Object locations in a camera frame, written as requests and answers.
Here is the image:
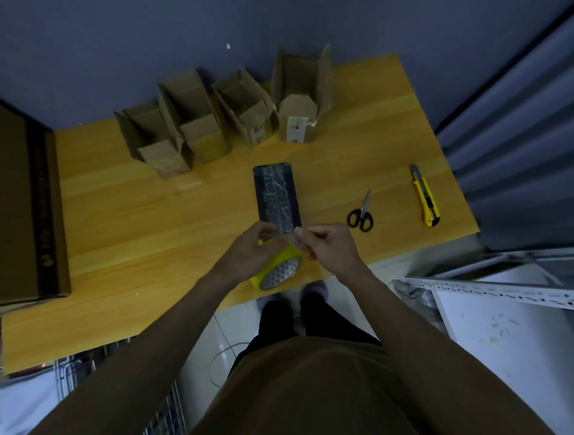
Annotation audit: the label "grey pleated curtain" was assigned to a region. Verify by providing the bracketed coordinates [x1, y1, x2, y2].
[435, 8, 574, 252]

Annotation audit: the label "black handled scissors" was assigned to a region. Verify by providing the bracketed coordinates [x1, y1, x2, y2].
[346, 188, 374, 233]

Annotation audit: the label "person's right shoe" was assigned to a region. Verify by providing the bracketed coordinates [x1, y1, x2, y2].
[301, 280, 331, 310]

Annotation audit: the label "person's left shoe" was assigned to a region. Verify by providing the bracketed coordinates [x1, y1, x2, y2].
[255, 291, 288, 317]

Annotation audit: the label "person's left hand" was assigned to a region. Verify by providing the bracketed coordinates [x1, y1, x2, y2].
[210, 222, 304, 292]

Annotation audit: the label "person's shoe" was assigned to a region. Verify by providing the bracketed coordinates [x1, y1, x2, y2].
[301, 280, 331, 310]
[255, 291, 288, 317]

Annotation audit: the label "person's left forearm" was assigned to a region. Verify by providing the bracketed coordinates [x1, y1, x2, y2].
[29, 271, 243, 435]

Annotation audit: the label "person's black trousers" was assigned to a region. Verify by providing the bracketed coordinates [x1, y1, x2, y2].
[228, 291, 382, 379]

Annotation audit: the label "thin floor cable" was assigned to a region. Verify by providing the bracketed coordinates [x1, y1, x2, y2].
[208, 342, 250, 386]

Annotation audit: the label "black cardboard box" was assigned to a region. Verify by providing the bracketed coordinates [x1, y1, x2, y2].
[252, 162, 304, 236]

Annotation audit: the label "metal wire cart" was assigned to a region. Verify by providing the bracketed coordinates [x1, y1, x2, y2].
[53, 354, 187, 435]

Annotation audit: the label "person's right forearm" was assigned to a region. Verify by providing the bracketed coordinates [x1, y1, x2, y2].
[349, 264, 557, 435]

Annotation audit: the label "small carton red label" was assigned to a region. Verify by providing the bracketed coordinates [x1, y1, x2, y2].
[210, 67, 279, 149]

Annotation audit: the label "person's right hand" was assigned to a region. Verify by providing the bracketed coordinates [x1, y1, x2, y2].
[294, 223, 371, 278]

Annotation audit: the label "yellow utility knife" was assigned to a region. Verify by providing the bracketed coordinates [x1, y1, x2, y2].
[409, 164, 441, 228]

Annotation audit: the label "white metal rack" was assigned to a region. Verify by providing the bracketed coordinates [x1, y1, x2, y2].
[390, 250, 574, 435]

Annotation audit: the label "small carton yellow tape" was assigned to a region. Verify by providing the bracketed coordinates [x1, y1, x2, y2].
[157, 68, 233, 164]

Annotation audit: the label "brown box with white label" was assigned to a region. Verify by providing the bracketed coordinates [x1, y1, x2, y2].
[270, 42, 334, 144]

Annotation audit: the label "large flat brown carton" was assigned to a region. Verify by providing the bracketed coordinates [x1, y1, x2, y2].
[0, 100, 72, 308]

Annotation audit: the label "person's brown shirt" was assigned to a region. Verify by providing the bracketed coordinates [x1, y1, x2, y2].
[190, 335, 431, 435]

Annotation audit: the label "yellow tape roll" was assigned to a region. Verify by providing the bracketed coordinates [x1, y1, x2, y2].
[249, 240, 306, 292]

